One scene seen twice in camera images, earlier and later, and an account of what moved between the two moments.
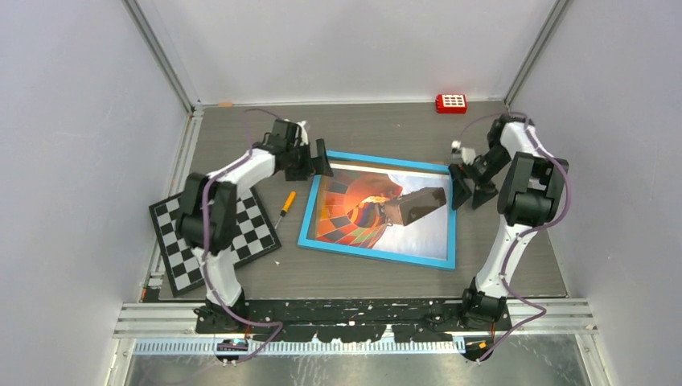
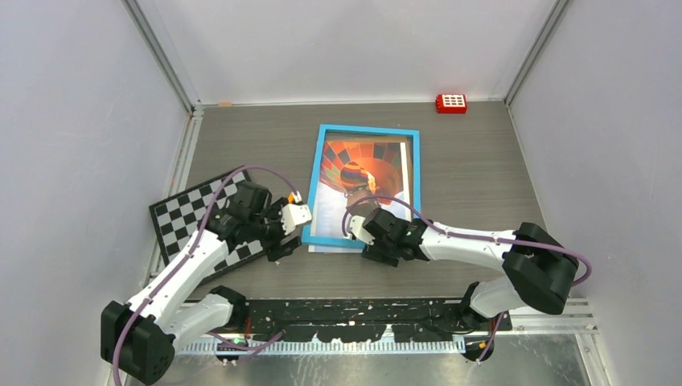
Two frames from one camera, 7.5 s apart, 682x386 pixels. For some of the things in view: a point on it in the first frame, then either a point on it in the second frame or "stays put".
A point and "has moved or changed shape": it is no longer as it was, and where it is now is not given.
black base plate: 352,321 stays put
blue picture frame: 449,264 -> 326,128
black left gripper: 305,173 -> 287,248
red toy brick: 451,104 stays put
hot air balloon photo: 400,211 has moved or changed shape
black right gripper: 482,191 -> 380,256
